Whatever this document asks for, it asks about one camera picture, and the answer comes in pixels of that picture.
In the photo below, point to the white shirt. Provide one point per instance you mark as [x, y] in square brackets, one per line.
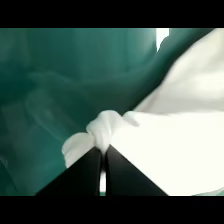
[173, 140]

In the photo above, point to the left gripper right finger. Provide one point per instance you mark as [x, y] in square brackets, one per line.
[128, 178]

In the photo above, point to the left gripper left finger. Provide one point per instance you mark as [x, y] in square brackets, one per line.
[81, 178]

